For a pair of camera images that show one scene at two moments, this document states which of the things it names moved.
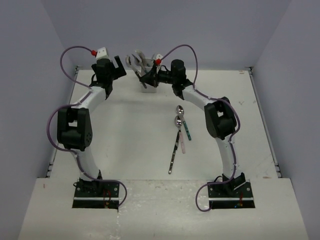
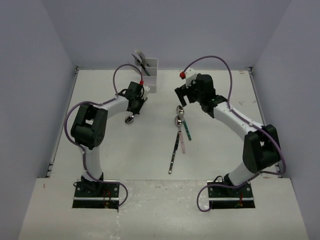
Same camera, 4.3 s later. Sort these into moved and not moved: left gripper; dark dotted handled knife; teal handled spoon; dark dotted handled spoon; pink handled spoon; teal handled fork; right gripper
Moved: right gripper; dark dotted handled spoon; left gripper
Not moved: teal handled fork; dark dotted handled knife; teal handled spoon; pink handled spoon
